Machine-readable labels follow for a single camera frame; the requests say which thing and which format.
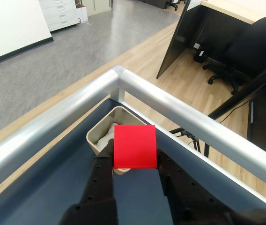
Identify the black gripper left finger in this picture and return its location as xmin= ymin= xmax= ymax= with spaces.
xmin=59 ymin=138 xmax=119 ymax=225

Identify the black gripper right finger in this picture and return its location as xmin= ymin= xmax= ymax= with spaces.
xmin=156 ymin=146 xmax=240 ymax=225

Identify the red cube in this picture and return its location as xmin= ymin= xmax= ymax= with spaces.
xmin=113 ymin=124 xmax=158 ymax=170

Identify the beige rounded box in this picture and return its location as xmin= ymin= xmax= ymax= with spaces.
xmin=86 ymin=105 xmax=148 ymax=176

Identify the white open cardboard box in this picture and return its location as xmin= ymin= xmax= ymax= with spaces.
xmin=75 ymin=3 xmax=89 ymax=24

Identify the dark blue-grey table mat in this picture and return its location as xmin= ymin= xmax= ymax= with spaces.
xmin=0 ymin=97 xmax=266 ymax=225

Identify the white crumpled paper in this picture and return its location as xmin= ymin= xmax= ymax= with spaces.
xmin=96 ymin=123 xmax=118 ymax=150

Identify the black tripod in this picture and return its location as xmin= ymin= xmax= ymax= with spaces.
xmin=170 ymin=61 xmax=266 ymax=158

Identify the black waste bin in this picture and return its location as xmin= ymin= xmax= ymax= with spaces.
xmin=193 ymin=44 xmax=209 ymax=63

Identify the black desk with wood top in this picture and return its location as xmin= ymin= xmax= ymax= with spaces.
xmin=156 ymin=0 xmax=266 ymax=79

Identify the white drawer cabinet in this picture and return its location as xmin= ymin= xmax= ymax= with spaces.
xmin=38 ymin=0 xmax=80 ymax=32

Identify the beige metal cabinet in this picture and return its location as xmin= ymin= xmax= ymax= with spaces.
xmin=83 ymin=0 xmax=114 ymax=17

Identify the silver metal rail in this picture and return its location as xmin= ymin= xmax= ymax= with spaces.
xmin=0 ymin=65 xmax=266 ymax=213

